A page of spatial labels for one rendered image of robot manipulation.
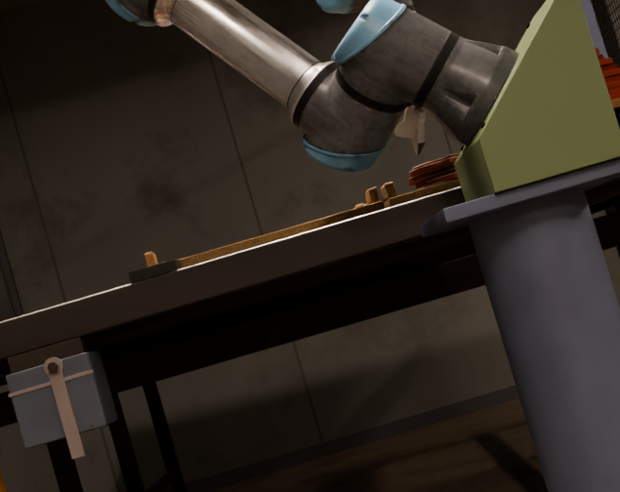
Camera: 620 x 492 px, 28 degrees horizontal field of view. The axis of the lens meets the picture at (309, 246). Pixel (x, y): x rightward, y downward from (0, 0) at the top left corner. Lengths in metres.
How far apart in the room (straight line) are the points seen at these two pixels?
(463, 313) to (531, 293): 5.51
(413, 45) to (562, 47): 0.21
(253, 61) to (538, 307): 0.56
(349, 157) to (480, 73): 0.24
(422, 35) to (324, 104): 0.18
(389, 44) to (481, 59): 0.13
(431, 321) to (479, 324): 0.29
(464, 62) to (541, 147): 0.18
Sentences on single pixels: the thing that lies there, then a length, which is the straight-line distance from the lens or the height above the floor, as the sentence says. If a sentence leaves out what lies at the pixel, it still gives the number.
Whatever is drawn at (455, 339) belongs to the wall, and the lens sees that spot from 7.19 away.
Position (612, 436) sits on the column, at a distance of 1.71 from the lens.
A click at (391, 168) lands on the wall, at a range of 7.21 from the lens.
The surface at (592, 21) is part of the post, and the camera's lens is 4.08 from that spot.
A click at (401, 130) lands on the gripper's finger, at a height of 1.06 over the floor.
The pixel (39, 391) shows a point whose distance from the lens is 1.98.
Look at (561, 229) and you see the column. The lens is 1.69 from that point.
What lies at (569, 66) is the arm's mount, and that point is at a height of 1.00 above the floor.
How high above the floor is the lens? 0.78
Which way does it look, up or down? 3 degrees up
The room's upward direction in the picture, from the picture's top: 16 degrees counter-clockwise
